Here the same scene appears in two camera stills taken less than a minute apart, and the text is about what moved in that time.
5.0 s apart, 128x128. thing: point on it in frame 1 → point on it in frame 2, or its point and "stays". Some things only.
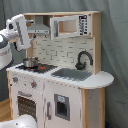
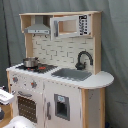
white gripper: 16,29 → 6,98
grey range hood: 38,28 stays
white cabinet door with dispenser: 62,105 stays
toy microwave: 70,25 stays
